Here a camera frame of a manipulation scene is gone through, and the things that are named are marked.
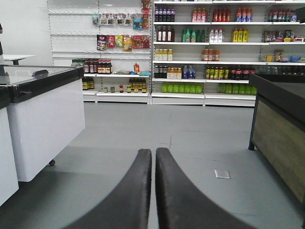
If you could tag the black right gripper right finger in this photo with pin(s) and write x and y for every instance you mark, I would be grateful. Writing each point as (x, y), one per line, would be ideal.
(181, 205)

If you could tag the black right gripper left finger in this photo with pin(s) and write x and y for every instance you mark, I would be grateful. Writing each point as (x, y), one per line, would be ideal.
(127, 205)

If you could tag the silver floor socket plate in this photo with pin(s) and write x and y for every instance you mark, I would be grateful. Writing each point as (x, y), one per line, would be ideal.
(222, 174)

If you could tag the near white chest freezer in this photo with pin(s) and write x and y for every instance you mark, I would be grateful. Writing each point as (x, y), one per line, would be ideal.
(8, 174)

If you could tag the white chest freezer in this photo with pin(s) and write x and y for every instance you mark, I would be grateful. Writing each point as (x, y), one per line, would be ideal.
(8, 174)
(46, 113)

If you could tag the dark wooden display stand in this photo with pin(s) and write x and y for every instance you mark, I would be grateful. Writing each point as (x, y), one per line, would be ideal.
(278, 126)

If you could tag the far white chest freezer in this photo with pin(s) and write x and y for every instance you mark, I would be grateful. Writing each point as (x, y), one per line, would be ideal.
(46, 113)

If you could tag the white right shelving unit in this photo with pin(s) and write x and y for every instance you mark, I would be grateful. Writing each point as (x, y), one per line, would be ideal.
(204, 50)

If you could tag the white shelving unit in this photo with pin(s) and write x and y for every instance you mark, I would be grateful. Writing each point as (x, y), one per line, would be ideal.
(111, 40)
(204, 50)

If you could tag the white left shelving unit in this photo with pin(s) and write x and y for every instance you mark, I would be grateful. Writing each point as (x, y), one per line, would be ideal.
(111, 40)

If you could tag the white desk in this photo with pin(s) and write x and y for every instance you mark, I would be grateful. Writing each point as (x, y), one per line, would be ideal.
(15, 58)

